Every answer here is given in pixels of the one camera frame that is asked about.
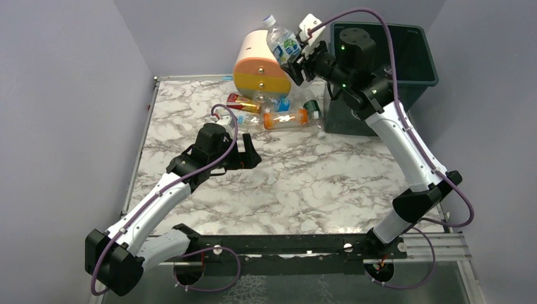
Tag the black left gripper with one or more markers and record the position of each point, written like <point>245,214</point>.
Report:
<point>239,154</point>

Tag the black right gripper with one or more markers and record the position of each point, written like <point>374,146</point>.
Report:
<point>299,68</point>

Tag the white blue label bottle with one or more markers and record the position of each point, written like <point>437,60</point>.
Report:
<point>281,42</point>

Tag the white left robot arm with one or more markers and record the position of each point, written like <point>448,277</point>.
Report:
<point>117,257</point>

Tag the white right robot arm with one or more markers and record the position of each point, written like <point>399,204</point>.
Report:
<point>373,98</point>

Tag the green label bottle by bin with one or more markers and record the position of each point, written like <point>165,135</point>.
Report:
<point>313,110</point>

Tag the dark green plastic bin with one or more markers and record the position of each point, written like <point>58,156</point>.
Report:
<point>415,71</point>

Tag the cream orange round drawer box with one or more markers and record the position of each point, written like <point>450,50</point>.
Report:
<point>256,69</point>

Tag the white label long bottle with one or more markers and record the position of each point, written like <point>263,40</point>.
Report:
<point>252,120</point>

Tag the blue cap clear bottle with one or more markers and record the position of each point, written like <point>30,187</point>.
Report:
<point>270,102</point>

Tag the orange label clear bottle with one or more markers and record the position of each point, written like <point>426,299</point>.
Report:
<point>285,119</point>

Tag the clear bottle green-white cap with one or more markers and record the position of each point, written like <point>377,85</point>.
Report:
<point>317,128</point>

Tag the red gold label bottle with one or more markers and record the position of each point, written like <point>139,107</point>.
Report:
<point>242,103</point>

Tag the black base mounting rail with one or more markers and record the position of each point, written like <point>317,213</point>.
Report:
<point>281,255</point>

